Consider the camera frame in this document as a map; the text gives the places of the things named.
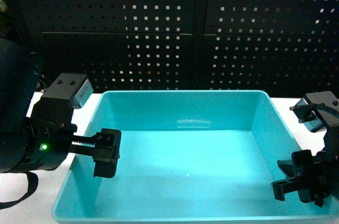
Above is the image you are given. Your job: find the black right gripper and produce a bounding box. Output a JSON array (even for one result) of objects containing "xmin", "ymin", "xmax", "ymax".
[{"xmin": 271, "ymin": 124, "xmax": 338, "ymax": 208}]

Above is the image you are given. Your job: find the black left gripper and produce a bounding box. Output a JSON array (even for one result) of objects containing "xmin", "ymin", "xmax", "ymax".
[{"xmin": 25, "ymin": 97, "xmax": 122, "ymax": 178}]

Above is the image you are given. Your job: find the teal plastic bin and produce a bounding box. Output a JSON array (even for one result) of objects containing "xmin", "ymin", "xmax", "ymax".
[{"xmin": 52, "ymin": 91, "xmax": 338, "ymax": 223}]

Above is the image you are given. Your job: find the black perforated panel left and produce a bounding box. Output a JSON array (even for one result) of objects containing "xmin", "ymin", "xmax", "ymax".
[{"xmin": 10, "ymin": 0, "xmax": 204, "ymax": 92}]

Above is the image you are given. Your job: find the black perforated panel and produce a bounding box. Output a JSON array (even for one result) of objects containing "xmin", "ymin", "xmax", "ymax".
[
  {"xmin": 10, "ymin": 0, "xmax": 204, "ymax": 92},
  {"xmin": 199, "ymin": 0, "xmax": 338, "ymax": 97}
]

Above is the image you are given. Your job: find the black perforated panel right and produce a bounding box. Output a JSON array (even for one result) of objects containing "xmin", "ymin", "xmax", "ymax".
[{"xmin": 199, "ymin": 0, "xmax": 338, "ymax": 97}]

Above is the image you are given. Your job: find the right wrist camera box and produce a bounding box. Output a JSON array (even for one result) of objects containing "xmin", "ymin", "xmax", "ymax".
[{"xmin": 289, "ymin": 91, "xmax": 338, "ymax": 133}]

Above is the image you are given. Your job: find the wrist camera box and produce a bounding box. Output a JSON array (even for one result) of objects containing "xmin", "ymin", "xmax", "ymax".
[
  {"xmin": 42, "ymin": 73, "xmax": 94, "ymax": 109},
  {"xmin": 289, "ymin": 91, "xmax": 338, "ymax": 133}
]

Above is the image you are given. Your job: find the black strap cable left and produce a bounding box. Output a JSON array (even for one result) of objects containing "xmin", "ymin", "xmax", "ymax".
[{"xmin": 0, "ymin": 171, "xmax": 39, "ymax": 210}]

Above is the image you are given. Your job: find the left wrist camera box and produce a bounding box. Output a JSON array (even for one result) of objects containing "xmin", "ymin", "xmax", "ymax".
[{"xmin": 42, "ymin": 73, "xmax": 94, "ymax": 109}]

